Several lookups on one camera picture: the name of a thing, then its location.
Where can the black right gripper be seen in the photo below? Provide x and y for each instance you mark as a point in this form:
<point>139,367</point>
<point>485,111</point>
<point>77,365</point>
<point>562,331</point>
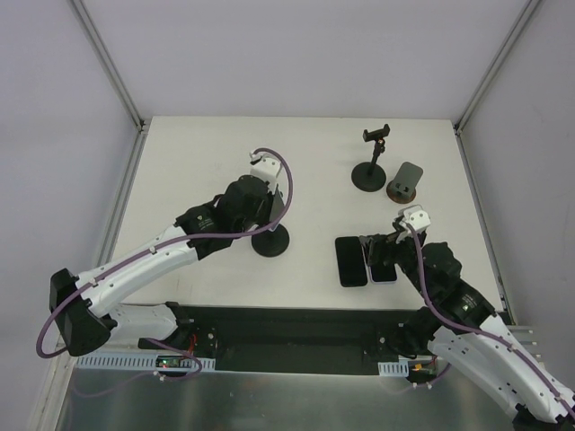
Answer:
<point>379,248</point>

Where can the aluminium frame post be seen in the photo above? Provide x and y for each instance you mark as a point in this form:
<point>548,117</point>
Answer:
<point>518,29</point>
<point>107,63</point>

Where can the white cable duct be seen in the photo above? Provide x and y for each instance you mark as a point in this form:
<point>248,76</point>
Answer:
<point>143,362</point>
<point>394,369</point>

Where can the aluminium frame post right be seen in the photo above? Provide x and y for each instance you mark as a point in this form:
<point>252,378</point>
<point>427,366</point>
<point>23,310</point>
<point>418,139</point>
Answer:
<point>518,29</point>

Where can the black round phone stand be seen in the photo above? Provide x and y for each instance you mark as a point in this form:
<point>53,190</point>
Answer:
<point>271,244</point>

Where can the grey stand on wooden base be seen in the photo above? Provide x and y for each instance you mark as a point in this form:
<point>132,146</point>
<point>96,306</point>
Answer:
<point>402,188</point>

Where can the white cable duct right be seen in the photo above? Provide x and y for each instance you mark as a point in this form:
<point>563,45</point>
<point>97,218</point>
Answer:
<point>394,369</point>

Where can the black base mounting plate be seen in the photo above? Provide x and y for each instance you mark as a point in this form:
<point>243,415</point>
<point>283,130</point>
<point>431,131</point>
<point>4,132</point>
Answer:
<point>301,341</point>

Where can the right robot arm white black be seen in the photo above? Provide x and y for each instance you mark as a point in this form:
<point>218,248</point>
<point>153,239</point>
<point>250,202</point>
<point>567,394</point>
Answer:
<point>459,325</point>

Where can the white cable duct left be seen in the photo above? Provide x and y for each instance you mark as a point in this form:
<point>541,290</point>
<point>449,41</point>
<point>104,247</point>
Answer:
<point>143,362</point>

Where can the black phone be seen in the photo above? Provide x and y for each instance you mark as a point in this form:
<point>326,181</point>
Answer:
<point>350,262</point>

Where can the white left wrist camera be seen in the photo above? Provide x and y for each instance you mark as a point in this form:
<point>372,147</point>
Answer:
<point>265,168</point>

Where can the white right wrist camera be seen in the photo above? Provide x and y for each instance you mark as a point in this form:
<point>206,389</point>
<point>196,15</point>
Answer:
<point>414,219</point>

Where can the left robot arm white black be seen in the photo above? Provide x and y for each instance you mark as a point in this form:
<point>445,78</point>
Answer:
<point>89,308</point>

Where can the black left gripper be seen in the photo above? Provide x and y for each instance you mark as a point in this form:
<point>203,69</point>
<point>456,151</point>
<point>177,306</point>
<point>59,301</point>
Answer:
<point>277,205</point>

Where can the aluminium frame post left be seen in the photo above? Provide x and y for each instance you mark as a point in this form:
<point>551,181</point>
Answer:
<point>107,63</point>

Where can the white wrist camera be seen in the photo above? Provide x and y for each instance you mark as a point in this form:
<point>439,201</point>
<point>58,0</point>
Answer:
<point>265,168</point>
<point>414,219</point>

